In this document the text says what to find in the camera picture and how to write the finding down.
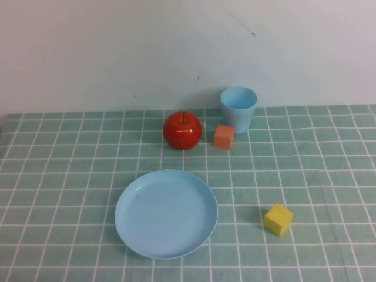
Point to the yellow cube block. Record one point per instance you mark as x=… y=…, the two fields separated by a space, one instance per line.
x=277 y=220

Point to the red apple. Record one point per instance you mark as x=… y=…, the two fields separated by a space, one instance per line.
x=182 y=132

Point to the orange cube block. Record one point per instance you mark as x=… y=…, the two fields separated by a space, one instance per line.
x=224 y=138

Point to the green checkered tablecloth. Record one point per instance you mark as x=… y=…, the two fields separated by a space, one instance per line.
x=323 y=176

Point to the light blue round plate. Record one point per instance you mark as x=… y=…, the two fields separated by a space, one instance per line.
x=166 y=214

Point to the light blue plastic cup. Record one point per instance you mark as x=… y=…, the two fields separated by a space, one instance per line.
x=238 y=117

